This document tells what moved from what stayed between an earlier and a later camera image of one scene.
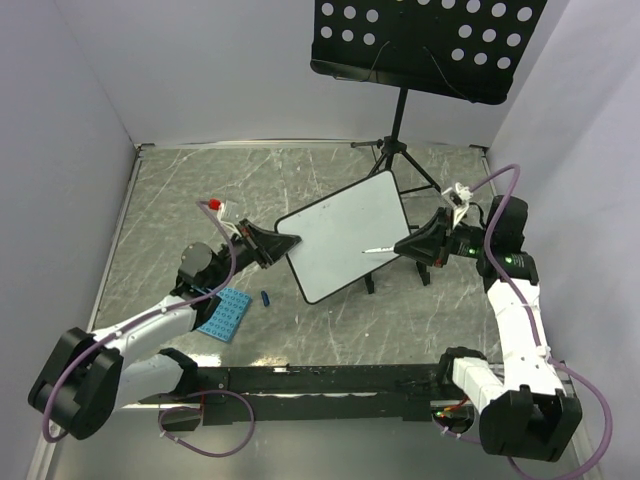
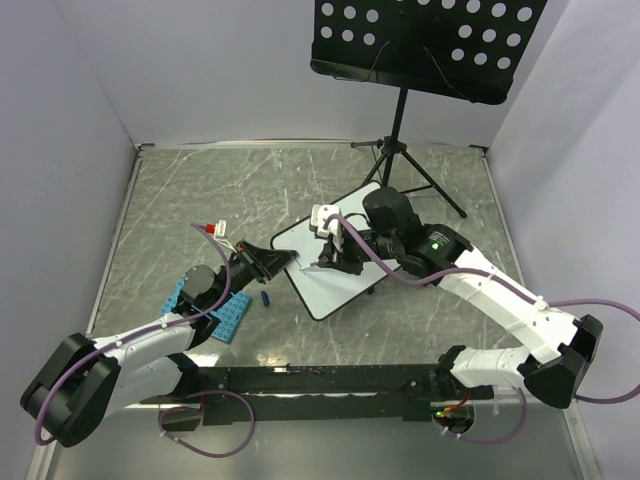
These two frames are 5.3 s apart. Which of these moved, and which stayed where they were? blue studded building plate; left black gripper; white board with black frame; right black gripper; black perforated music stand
Moved: right black gripper; left black gripper; white board with black frame
Stayed: blue studded building plate; black perforated music stand
